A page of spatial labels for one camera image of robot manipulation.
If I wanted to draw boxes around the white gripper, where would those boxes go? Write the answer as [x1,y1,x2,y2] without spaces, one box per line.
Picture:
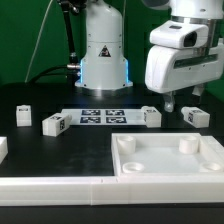
[145,44,224,112]

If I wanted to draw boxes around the white square tabletop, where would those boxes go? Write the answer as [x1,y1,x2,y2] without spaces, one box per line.
[111,133,224,176]

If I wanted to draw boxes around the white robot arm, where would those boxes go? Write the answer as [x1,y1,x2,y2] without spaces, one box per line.
[76,0,224,112]

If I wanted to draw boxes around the white fiducial marker sheet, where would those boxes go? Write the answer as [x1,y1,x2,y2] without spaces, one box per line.
[62,109,145,126]

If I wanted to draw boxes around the white left fence block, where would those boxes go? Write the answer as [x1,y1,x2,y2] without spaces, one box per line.
[0,137,8,164]

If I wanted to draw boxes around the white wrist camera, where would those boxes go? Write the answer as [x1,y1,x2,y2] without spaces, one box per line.
[150,20,208,49]

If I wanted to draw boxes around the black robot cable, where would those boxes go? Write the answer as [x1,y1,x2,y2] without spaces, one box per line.
[29,0,83,84]

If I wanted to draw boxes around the white front fence wall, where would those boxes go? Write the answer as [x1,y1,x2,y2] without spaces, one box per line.
[0,173,224,206]

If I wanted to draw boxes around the thin grey cable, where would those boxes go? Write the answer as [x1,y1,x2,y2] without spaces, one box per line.
[24,0,54,84]

